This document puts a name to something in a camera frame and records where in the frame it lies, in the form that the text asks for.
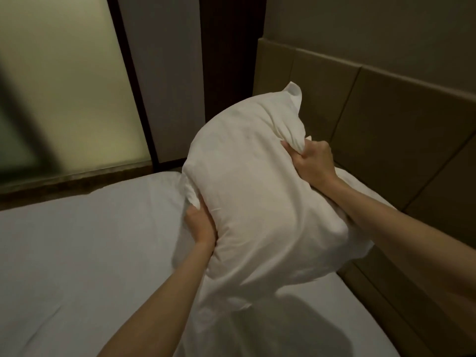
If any dark wooden door frame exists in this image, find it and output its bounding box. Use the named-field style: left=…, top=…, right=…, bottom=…
left=106, top=0, right=160, bottom=171

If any person's left forearm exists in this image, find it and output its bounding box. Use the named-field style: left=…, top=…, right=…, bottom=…
left=97, top=241, right=216, bottom=357

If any beige padded headboard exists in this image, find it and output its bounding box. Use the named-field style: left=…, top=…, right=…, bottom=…
left=253, top=38, right=476, bottom=357

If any person's right hand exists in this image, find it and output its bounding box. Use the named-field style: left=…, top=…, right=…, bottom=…
left=281, top=140, right=337, bottom=188

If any white pillow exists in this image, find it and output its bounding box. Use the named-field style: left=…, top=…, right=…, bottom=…
left=173, top=82, right=374, bottom=313

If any person's right forearm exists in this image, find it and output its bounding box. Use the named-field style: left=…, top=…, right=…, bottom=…
left=314, top=175, right=476, bottom=316

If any frosted glass panel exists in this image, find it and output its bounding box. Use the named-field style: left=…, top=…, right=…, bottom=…
left=0, top=0, right=152, bottom=184

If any person's left hand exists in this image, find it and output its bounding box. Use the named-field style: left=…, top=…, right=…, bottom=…
left=185, top=205, right=217, bottom=248

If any white bed sheet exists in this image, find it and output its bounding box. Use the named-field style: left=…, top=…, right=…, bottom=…
left=0, top=172, right=400, bottom=357

